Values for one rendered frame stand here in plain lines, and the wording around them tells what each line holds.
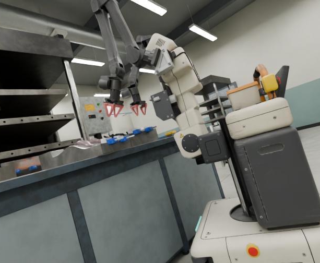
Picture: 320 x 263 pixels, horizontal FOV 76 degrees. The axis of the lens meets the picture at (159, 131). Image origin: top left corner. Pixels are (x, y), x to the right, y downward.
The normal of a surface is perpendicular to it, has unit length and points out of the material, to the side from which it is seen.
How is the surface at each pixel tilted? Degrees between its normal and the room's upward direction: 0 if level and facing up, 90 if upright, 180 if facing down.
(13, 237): 90
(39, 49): 90
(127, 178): 90
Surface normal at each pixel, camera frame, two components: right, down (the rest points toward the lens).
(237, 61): -0.62, 0.13
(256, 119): -0.35, 0.04
